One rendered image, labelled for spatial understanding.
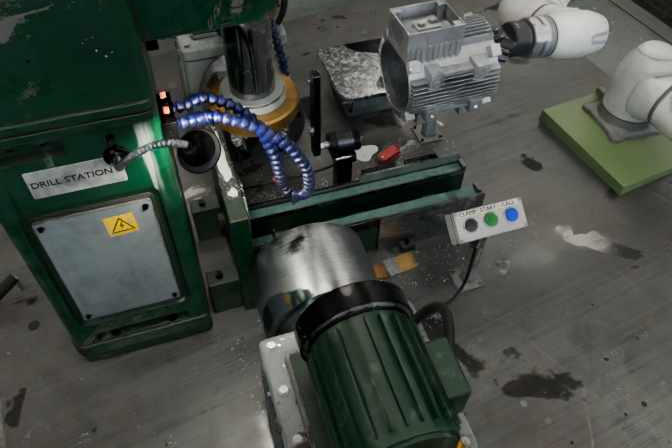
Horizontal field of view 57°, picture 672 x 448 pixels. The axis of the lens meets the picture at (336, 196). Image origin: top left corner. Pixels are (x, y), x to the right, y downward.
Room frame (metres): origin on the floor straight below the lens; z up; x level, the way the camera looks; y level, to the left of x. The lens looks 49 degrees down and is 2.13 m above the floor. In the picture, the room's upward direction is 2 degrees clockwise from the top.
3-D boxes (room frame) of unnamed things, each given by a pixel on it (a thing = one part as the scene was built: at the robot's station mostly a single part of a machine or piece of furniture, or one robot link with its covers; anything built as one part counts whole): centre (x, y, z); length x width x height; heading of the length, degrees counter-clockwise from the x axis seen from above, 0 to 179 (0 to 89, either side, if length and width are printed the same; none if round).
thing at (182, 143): (0.67, 0.27, 1.46); 0.18 x 0.11 x 0.13; 109
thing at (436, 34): (1.07, -0.17, 1.41); 0.12 x 0.11 x 0.07; 110
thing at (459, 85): (1.09, -0.21, 1.32); 0.20 x 0.19 x 0.19; 110
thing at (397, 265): (0.91, -0.12, 0.80); 0.21 x 0.05 x 0.01; 115
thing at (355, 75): (1.60, -0.08, 0.86); 0.27 x 0.24 x 0.12; 19
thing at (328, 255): (0.63, 0.01, 1.04); 0.37 x 0.25 x 0.25; 19
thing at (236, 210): (0.92, 0.28, 0.97); 0.30 x 0.11 x 0.34; 19
